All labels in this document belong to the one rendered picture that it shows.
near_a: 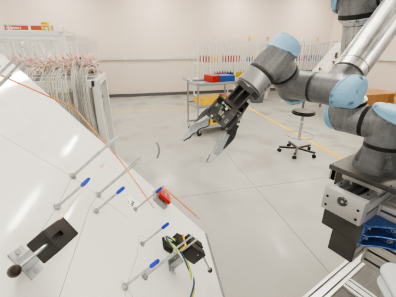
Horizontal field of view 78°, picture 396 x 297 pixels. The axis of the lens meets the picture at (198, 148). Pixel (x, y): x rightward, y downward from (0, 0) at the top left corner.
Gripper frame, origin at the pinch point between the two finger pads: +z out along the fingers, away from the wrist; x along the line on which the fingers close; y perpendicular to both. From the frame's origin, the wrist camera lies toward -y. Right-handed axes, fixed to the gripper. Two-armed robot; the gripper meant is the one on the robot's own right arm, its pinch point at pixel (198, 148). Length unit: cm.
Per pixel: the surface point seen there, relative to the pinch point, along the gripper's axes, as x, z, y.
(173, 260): 15.0, 25.9, 2.6
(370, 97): 160, -328, -617
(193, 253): 17.0, 19.4, 5.4
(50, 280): 1.2, 24.7, 34.0
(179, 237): 11.9, 18.6, 6.7
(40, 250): -0.9, 18.1, 39.0
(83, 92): -57, 18, -30
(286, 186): 78, -13, -249
